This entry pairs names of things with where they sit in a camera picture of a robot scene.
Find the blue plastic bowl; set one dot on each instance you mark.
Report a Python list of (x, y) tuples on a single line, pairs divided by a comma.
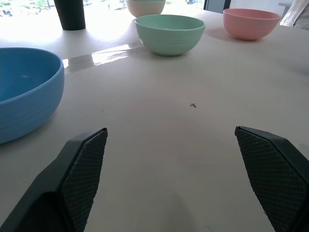
[(26, 96)]

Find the black cylindrical cup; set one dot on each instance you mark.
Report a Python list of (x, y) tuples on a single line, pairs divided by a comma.
[(70, 14)]

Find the beige plastic bowl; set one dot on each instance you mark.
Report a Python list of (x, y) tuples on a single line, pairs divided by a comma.
[(146, 8)]

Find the pink plastic bowl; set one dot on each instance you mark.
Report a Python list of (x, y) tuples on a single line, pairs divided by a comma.
[(249, 24)]

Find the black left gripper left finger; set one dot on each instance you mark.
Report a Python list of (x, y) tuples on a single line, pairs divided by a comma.
[(72, 183)]

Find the person in white clothing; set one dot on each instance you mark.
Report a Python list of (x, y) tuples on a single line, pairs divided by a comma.
[(295, 14)]

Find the green plastic bowl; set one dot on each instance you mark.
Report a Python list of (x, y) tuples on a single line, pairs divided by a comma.
[(169, 33)]

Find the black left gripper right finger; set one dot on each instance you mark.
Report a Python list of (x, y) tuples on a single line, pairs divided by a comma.
[(272, 178)]

